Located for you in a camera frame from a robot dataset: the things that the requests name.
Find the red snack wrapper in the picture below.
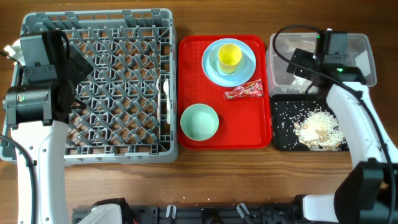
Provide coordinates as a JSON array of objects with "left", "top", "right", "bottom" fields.
[{"left": 223, "top": 79, "right": 264, "bottom": 100}]

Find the mint green bowl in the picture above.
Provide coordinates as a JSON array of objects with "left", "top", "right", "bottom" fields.
[{"left": 180, "top": 103, "right": 220, "bottom": 141}]

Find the white napkin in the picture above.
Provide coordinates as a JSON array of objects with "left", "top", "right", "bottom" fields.
[{"left": 292, "top": 76, "right": 311, "bottom": 86}]

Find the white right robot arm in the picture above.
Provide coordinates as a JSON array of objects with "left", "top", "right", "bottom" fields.
[{"left": 287, "top": 49, "right": 397, "bottom": 223}]

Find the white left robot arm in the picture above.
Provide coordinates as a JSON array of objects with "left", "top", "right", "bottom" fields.
[{"left": 1, "top": 30, "right": 93, "bottom": 223}]

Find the clear plastic waste bin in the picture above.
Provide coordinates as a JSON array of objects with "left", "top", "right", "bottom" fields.
[{"left": 266, "top": 32, "right": 377, "bottom": 96}]

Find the black waste tray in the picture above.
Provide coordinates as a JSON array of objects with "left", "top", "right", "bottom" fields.
[{"left": 271, "top": 94, "right": 349, "bottom": 151}]

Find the grey plastic dishwasher rack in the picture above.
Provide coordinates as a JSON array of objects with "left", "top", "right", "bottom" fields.
[{"left": 0, "top": 8, "right": 179, "bottom": 166}]

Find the light blue plate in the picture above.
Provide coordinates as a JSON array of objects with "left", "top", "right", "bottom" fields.
[{"left": 201, "top": 38, "right": 256, "bottom": 87}]

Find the pile of rice scraps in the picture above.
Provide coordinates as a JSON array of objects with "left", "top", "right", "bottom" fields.
[{"left": 293, "top": 110, "right": 345, "bottom": 151}]

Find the yellow plastic cup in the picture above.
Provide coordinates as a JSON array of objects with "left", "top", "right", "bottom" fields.
[{"left": 218, "top": 44, "right": 243, "bottom": 73}]

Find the red plastic serving tray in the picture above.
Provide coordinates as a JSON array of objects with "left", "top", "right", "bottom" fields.
[{"left": 177, "top": 35, "right": 272, "bottom": 149}]

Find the light green small bowl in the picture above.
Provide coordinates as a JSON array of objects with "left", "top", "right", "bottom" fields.
[{"left": 208, "top": 44, "right": 245, "bottom": 76}]

